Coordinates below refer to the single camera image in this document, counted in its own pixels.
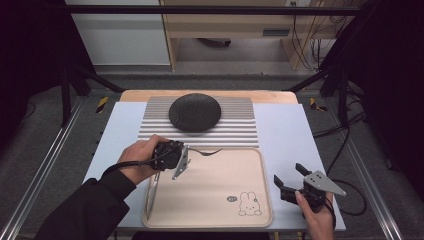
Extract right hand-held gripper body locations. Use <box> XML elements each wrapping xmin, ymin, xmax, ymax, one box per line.
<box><xmin>281</xmin><ymin>170</ymin><xmax>347</xmax><ymax>213</ymax></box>

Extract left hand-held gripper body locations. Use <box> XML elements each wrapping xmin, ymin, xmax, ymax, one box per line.
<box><xmin>151</xmin><ymin>139</ymin><xmax>192</xmax><ymax>181</ymax></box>

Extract silver fork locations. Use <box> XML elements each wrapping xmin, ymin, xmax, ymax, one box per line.
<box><xmin>190</xmin><ymin>147</ymin><xmax>224</xmax><ymax>158</ymax></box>

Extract black textured plate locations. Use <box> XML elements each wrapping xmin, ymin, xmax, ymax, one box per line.
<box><xmin>168</xmin><ymin>92</ymin><xmax>222</xmax><ymax>133</ymax></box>

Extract beige tray with rabbit print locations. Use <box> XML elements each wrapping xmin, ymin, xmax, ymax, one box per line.
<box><xmin>142</xmin><ymin>147</ymin><xmax>274</xmax><ymax>229</ymax></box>

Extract person's left hand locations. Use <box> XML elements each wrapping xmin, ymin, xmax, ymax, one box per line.
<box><xmin>118</xmin><ymin>134</ymin><xmax>169</xmax><ymax>186</ymax></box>

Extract person's right hand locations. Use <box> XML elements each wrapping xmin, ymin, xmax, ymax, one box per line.
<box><xmin>294</xmin><ymin>190</ymin><xmax>336</xmax><ymax>240</ymax></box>

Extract white table board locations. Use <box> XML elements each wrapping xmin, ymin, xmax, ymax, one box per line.
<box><xmin>64</xmin><ymin>101</ymin><xmax>347</xmax><ymax>232</ymax></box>

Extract grey striped placemat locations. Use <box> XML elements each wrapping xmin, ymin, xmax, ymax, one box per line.
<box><xmin>137</xmin><ymin>96</ymin><xmax>260</xmax><ymax>150</ymax></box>

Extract yellow black tape marker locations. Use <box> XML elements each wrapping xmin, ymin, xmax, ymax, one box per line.
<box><xmin>309</xmin><ymin>97</ymin><xmax>328</xmax><ymax>113</ymax></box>
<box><xmin>95</xmin><ymin>96</ymin><xmax>110</xmax><ymax>114</ymax></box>

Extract wooden table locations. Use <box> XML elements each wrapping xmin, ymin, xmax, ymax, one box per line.
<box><xmin>119</xmin><ymin>89</ymin><xmax>299</xmax><ymax>105</ymax></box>

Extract black metal stand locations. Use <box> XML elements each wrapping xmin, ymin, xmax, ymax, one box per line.
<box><xmin>59</xmin><ymin>61</ymin><xmax>125</xmax><ymax>128</ymax></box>
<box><xmin>283</xmin><ymin>64</ymin><xmax>352</xmax><ymax>130</ymax></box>

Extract person's dark clothing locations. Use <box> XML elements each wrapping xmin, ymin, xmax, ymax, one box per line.
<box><xmin>131</xmin><ymin>231</ymin><xmax>271</xmax><ymax>240</ymax></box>

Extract dark chair base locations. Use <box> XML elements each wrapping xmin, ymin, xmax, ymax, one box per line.
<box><xmin>196</xmin><ymin>37</ymin><xmax>232</xmax><ymax>48</ymax></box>

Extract white cabinet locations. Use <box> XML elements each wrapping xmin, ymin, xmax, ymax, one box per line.
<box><xmin>64</xmin><ymin>0</ymin><xmax>172</xmax><ymax>66</ymax></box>

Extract black curtain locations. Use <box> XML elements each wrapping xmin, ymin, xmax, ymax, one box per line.
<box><xmin>0</xmin><ymin>0</ymin><xmax>98</xmax><ymax>148</ymax></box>
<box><xmin>319</xmin><ymin>0</ymin><xmax>424</xmax><ymax>193</ymax></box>

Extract light wooden desk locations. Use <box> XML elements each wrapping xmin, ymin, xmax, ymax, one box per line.
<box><xmin>159</xmin><ymin>0</ymin><xmax>354</xmax><ymax>72</ymax></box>

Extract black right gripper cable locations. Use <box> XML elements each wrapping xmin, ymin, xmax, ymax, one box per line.
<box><xmin>324</xmin><ymin>179</ymin><xmax>368</xmax><ymax>229</ymax></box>

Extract aluminium floor rail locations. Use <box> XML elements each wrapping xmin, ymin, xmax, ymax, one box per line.
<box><xmin>0</xmin><ymin>96</ymin><xmax>86</xmax><ymax>240</ymax></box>
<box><xmin>336</xmin><ymin>126</ymin><xmax>405</xmax><ymax>240</ymax></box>

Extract black floor cable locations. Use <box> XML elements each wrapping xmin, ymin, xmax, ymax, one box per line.
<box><xmin>312</xmin><ymin>111</ymin><xmax>367</xmax><ymax>139</ymax></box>

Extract hanging desk cables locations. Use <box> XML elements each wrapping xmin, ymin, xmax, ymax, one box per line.
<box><xmin>290</xmin><ymin>13</ymin><xmax>336</xmax><ymax>72</ymax></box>

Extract black horizontal frame bar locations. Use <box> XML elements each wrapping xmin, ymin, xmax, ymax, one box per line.
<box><xmin>64</xmin><ymin>4</ymin><xmax>363</xmax><ymax>16</ymax></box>

